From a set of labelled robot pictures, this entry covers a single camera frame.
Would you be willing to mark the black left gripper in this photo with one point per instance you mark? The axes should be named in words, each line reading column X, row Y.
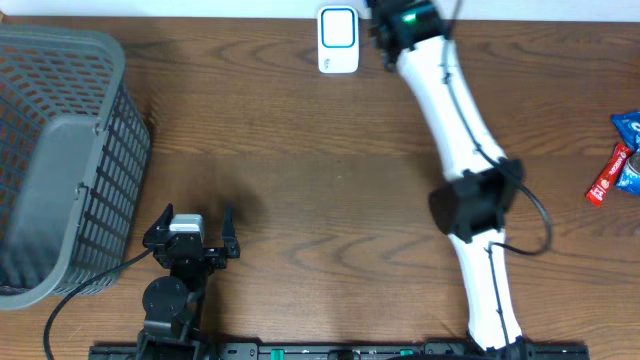
column 216, row 259

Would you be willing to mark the red coffee stick sachet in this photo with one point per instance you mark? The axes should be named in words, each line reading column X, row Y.
column 609, row 175

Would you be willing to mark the blue Oreo cookie pack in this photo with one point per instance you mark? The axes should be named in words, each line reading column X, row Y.
column 628, row 127

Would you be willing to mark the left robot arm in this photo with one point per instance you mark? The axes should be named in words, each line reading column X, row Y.
column 174, row 303

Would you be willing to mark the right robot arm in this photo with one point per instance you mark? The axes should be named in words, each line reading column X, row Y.
column 470, row 207

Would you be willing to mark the white barcode scanner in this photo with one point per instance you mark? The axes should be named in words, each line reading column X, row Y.
column 338, row 39

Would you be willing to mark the grey plastic basket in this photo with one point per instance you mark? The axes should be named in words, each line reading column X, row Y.
column 74, row 153

